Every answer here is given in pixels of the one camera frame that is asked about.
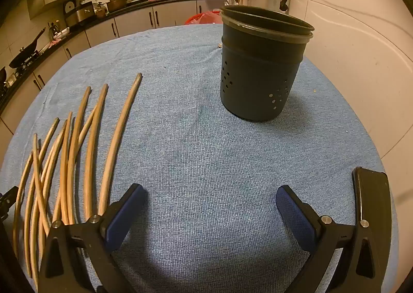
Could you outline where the dark perforated utensil holder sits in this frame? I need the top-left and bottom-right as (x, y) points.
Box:
(220, 5), (315, 123)

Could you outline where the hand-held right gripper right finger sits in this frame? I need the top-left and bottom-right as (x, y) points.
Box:
(276, 185), (389, 293)

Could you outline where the black wok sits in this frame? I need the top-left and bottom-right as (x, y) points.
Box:
(9, 27), (46, 68)

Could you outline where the blue table cloth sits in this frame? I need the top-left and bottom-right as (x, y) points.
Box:
(0, 23), (399, 293)

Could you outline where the steel cooking pot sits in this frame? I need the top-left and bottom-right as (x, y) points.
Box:
(107, 0), (129, 12)

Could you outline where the metal countertop oven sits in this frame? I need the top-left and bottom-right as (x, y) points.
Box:
(65, 2), (96, 27)

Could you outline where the red plastic basket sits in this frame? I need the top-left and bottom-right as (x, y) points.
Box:
(185, 11), (224, 25)

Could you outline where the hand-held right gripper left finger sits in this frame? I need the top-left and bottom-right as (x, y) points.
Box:
(38, 183), (146, 293)

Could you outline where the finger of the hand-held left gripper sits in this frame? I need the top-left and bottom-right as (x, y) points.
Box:
(0, 186), (19, 219)

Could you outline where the round dial kitchen scale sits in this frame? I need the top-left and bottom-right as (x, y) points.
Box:
(63, 0), (76, 19)

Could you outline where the bunch of wooden chopsticks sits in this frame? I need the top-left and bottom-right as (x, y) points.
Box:
(12, 73), (143, 281)

